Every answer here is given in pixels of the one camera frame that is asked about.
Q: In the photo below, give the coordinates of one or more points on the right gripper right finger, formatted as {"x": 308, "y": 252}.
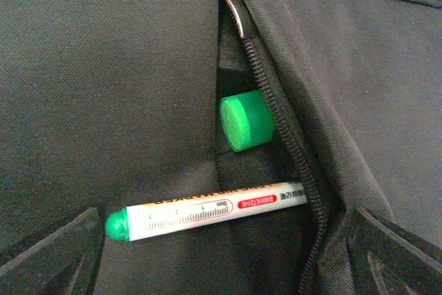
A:
{"x": 387, "y": 259}

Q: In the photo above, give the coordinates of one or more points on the silver pen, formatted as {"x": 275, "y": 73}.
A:
{"x": 152, "y": 219}

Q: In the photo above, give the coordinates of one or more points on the green black marker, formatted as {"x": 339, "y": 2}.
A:
{"x": 246, "y": 120}

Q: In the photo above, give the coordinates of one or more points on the black student bag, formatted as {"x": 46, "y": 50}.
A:
{"x": 108, "y": 104}

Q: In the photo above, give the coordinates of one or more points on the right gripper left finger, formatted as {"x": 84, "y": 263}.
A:
{"x": 61, "y": 263}

